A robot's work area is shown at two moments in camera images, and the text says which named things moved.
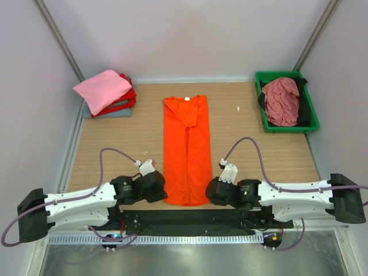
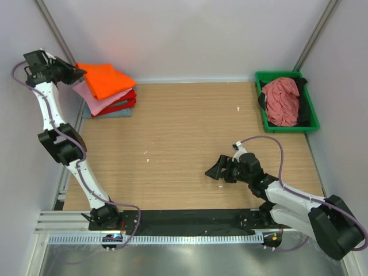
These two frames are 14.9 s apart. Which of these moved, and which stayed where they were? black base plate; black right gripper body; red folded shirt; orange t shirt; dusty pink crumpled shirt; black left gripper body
Moved: black right gripper body; black left gripper body; orange t shirt
Stayed: red folded shirt; dusty pink crumpled shirt; black base plate
